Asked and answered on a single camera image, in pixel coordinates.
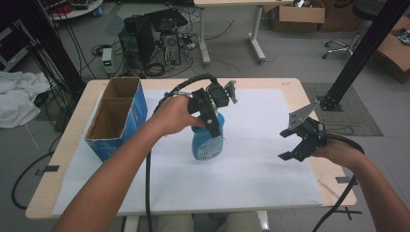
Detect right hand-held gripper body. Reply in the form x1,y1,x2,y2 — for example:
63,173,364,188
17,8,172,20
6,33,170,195
288,100,327,153

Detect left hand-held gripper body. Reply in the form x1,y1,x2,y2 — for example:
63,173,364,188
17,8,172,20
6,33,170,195
188,80,239,114

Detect blue plastic bottle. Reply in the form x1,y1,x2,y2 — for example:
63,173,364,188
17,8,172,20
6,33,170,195
191,110,225,161

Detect person's right hand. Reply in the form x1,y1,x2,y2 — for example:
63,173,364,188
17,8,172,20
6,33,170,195
310,138,366,170

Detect person's left hand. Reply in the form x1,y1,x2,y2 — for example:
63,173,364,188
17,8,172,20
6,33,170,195
151,95,206,136

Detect grey floor mat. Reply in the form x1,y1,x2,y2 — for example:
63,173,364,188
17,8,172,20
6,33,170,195
301,81,385,137

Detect black tape strip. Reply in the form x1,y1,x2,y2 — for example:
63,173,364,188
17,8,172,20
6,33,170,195
335,176,359,187
35,164,61,177

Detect white table mat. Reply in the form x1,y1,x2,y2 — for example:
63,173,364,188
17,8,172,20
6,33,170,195
51,88,324,217

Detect grey computer tower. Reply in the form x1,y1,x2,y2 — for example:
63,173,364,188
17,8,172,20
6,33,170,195
161,33,182,68

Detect white desk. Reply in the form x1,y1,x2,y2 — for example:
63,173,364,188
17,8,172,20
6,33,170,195
192,0,295,69

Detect blue cardboard box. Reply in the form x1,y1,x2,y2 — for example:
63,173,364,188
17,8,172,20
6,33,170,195
84,76,149,162

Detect black computer tower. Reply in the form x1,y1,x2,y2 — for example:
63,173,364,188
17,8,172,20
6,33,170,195
117,9,189,75

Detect black metal stand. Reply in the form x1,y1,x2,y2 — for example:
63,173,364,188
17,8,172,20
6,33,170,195
316,0,410,112

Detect black stool with chrome base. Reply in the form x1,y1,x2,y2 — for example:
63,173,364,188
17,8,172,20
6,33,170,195
322,0,388,61

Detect person's beige trousers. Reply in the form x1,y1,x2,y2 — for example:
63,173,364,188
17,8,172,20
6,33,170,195
157,211,263,232

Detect open brown cardboard box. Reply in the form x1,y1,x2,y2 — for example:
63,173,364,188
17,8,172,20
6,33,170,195
372,14,410,85

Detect white power supply unit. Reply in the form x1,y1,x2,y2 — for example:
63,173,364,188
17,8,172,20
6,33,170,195
102,47,115,74

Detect light wooden table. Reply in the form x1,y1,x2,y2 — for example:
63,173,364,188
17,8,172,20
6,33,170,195
25,77,358,220

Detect round white table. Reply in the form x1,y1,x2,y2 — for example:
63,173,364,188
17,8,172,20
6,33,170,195
47,0,104,21

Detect white cloth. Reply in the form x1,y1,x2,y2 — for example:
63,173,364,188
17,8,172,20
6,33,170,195
0,70,51,130

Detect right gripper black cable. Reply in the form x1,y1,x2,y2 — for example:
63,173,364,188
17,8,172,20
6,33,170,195
311,131,366,232

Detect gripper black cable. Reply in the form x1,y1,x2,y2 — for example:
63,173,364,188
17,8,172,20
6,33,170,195
311,131,366,232
144,72,218,232

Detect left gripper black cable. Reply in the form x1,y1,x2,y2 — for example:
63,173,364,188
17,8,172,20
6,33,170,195
144,72,218,232

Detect black stand with cables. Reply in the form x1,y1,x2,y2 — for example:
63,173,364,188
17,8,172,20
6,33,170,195
6,0,87,98

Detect black floor cable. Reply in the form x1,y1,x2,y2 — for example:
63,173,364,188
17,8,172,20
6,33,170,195
11,150,54,211

